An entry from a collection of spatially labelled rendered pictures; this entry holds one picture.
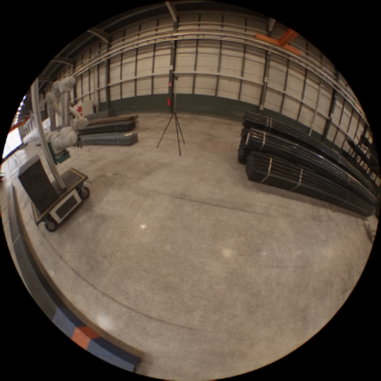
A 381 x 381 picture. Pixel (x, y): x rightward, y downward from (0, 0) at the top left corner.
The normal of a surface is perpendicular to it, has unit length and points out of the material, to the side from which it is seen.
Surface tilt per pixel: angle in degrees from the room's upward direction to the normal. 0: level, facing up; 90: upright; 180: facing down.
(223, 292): 0
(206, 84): 90
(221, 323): 0
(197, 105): 90
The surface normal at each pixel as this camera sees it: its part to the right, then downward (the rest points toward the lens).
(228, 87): -0.23, 0.62
